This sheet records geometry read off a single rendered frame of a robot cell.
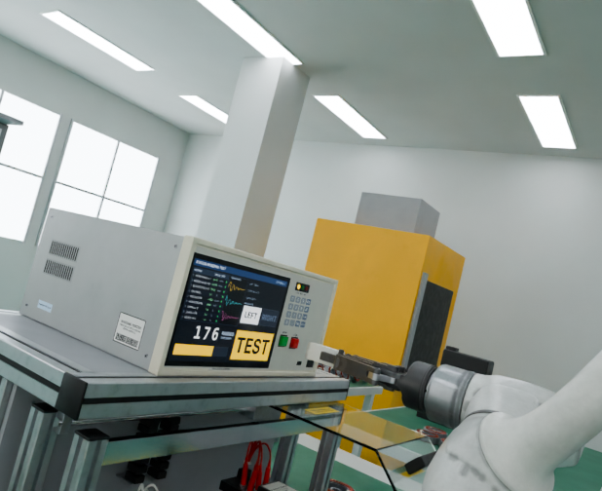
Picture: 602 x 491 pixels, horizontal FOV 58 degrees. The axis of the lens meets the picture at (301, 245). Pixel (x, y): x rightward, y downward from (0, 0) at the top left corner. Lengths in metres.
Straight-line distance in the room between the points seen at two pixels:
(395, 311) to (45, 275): 3.66
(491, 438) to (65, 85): 7.63
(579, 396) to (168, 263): 0.56
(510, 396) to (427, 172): 5.99
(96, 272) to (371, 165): 6.26
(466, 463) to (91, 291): 0.62
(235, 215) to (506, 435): 4.36
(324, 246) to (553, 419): 4.30
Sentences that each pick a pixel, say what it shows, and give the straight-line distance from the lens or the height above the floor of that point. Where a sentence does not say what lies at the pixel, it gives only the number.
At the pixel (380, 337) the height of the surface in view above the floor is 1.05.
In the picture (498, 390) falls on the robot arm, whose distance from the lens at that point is 0.82.
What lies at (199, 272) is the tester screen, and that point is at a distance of 0.82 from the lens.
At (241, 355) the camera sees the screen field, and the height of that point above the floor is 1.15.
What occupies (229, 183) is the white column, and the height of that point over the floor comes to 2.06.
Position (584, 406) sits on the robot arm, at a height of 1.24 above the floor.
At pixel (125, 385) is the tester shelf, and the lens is 0.74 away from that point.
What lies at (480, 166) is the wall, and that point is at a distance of 6.54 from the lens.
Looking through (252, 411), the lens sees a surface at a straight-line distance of 1.06.
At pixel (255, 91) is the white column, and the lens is 5.25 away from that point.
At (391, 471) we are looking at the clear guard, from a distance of 0.94.
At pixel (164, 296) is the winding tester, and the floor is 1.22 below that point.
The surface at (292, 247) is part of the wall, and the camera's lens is 7.33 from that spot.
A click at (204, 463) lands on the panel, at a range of 1.17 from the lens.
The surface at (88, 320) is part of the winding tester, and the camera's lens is 0.95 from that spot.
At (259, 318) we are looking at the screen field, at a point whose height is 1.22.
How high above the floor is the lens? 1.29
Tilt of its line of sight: 4 degrees up
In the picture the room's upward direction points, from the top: 14 degrees clockwise
